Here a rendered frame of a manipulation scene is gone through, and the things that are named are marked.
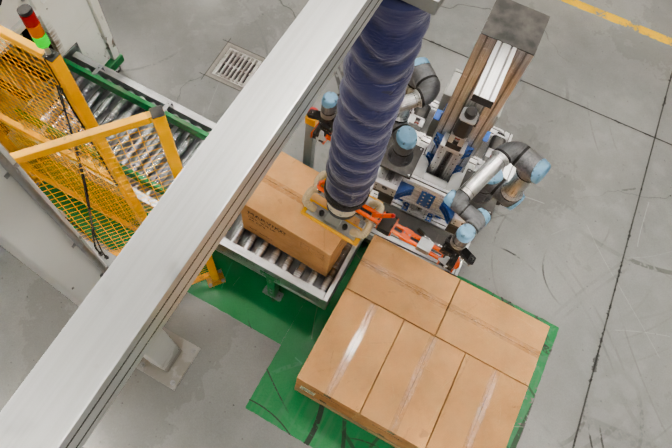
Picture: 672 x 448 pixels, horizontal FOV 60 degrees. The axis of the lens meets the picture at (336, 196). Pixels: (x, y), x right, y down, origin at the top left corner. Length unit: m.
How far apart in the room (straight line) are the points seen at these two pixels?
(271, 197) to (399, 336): 1.11
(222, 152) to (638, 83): 5.03
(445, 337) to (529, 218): 1.45
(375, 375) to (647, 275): 2.35
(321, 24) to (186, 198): 0.44
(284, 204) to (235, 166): 2.27
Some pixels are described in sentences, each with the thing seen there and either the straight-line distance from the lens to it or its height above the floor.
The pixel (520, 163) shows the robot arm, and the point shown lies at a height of 1.65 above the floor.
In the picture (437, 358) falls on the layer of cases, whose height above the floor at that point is 0.54.
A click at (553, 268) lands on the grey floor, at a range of 4.58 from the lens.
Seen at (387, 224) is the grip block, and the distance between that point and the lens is 2.90.
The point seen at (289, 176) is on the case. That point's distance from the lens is 3.35.
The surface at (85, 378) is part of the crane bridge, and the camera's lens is 0.94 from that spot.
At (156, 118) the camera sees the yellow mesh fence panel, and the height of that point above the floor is 2.10.
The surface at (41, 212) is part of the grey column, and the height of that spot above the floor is 2.39.
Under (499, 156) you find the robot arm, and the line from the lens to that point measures 2.80.
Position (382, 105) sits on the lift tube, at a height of 2.29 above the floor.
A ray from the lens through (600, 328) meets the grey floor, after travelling 4.60.
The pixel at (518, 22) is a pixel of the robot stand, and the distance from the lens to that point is 2.77.
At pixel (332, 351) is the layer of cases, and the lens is 3.46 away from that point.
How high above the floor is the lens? 3.94
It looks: 65 degrees down
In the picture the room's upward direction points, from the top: 12 degrees clockwise
